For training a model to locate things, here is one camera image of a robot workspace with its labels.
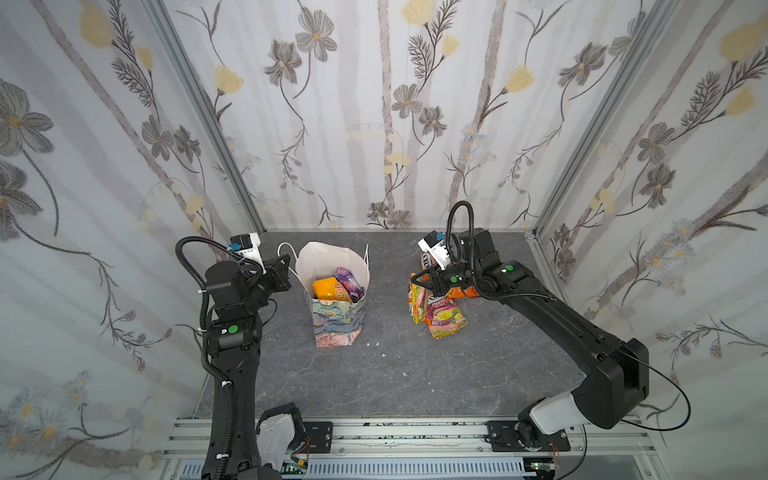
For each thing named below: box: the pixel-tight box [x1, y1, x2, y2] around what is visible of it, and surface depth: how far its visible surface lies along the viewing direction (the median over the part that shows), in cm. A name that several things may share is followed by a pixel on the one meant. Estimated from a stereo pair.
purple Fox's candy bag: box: [334, 267, 365, 303], surface depth 89 cm
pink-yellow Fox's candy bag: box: [425, 296, 469, 339], surface depth 95 cm
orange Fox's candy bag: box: [408, 281, 429, 324], surface depth 76 cm
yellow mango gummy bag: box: [312, 277, 352, 303], surface depth 84 cm
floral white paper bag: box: [277, 242, 370, 348], surface depth 84 cm
